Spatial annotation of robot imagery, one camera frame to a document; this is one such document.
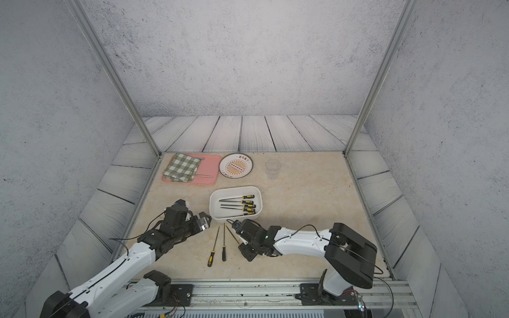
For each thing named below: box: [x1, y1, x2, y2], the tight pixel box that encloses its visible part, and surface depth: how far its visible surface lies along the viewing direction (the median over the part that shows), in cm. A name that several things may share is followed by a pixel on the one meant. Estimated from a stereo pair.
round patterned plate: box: [218, 152, 254, 179], surface depth 117 cm
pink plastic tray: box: [161, 153, 223, 185], surface depth 114 cm
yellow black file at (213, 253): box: [207, 225, 221, 267], surface depth 84 cm
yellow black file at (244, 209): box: [220, 206, 256, 212], surface depth 98 cm
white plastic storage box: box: [209, 186, 264, 222], surface depth 100 cm
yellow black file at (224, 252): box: [222, 222, 227, 262], surface depth 84 cm
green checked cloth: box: [161, 152, 202, 183], surface depth 114 cm
